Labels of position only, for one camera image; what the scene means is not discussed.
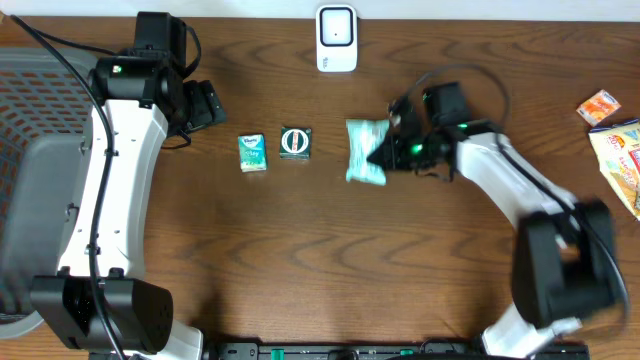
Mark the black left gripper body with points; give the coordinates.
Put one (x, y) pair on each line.
(206, 107)

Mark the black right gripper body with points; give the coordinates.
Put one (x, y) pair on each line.
(413, 149)

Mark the teal wet wipes pack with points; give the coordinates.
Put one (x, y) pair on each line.
(365, 136)

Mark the green tissue pack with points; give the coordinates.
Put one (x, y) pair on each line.
(252, 151)

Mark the green Zam-Buk box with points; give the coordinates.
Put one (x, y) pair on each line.
(295, 143)

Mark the orange tissue pack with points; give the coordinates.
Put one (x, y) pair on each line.
(598, 107)

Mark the yellow snack bag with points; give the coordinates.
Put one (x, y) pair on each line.
(617, 152)

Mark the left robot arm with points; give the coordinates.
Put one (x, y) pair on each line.
(98, 300)

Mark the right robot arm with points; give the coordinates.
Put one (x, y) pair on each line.
(564, 270)

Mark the white barcode scanner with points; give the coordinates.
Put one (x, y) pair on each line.
(336, 38)

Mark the grey plastic shopping basket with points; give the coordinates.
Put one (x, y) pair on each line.
(45, 131)

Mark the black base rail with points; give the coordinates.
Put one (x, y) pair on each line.
(431, 349)

